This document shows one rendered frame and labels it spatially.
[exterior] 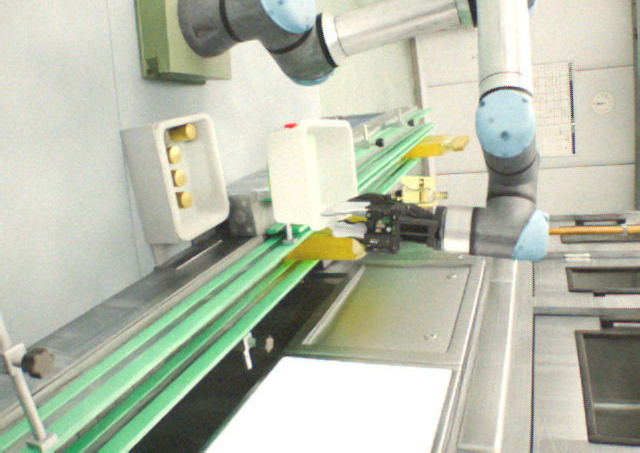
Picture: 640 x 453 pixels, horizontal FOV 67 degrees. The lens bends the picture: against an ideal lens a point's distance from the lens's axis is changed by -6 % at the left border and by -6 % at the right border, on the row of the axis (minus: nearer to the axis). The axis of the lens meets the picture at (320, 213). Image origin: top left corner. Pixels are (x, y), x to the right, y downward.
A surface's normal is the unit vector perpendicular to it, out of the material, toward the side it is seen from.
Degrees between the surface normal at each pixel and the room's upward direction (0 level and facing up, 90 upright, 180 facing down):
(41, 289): 0
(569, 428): 90
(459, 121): 90
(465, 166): 90
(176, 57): 2
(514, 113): 91
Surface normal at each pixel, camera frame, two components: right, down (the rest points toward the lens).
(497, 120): -0.40, -0.36
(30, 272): 0.92, -0.04
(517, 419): -0.15, -0.96
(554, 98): -0.37, 0.29
